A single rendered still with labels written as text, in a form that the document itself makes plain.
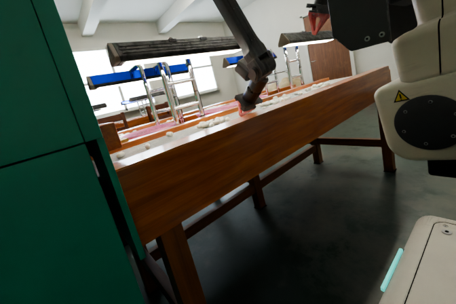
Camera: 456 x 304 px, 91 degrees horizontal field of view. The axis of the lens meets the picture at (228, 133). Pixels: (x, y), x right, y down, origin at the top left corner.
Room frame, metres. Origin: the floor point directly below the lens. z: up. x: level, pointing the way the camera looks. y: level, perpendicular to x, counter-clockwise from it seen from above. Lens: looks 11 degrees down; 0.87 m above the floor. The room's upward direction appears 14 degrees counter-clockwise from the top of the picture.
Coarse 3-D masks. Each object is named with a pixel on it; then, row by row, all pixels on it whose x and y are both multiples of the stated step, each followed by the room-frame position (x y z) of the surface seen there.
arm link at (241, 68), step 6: (240, 60) 0.81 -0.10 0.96; (240, 66) 0.82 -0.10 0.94; (246, 66) 0.79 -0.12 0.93; (252, 66) 0.73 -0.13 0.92; (240, 72) 0.82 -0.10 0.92; (246, 72) 0.80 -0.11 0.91; (252, 72) 0.73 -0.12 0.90; (258, 72) 0.72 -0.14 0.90; (246, 78) 0.82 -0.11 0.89; (252, 78) 0.74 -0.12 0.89
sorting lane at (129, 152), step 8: (336, 80) 1.70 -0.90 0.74; (312, 88) 1.50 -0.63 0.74; (256, 104) 1.32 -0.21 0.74; (272, 104) 1.14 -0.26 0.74; (192, 128) 0.98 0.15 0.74; (200, 128) 0.92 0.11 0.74; (168, 136) 0.91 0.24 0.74; (176, 136) 0.86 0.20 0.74; (184, 136) 0.82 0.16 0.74; (144, 144) 0.87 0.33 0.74; (152, 144) 0.83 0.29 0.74; (160, 144) 0.78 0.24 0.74; (128, 152) 0.77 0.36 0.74; (136, 152) 0.74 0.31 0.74; (112, 160) 0.70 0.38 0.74
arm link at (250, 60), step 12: (216, 0) 0.75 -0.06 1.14; (228, 0) 0.73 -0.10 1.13; (228, 12) 0.73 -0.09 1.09; (240, 12) 0.74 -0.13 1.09; (228, 24) 0.76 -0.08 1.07; (240, 24) 0.73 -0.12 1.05; (240, 36) 0.74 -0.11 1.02; (252, 36) 0.73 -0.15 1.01; (252, 48) 0.72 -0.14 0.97; (264, 48) 0.73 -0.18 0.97; (252, 60) 0.72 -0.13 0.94; (264, 60) 0.73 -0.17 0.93; (264, 72) 0.72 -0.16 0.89
